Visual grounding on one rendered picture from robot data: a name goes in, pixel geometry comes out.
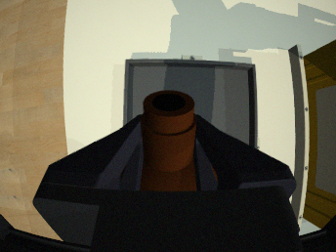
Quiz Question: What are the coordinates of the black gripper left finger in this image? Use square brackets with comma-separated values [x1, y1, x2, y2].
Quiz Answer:
[40, 114, 144, 190]

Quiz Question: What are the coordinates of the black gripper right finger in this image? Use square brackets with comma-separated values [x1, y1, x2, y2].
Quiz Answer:
[193, 114, 297, 198]

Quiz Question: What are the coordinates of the yellow divided crate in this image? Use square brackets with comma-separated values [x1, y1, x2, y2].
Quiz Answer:
[303, 40, 336, 229]

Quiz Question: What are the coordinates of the brown glass bottle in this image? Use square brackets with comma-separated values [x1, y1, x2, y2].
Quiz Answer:
[140, 90, 197, 190]

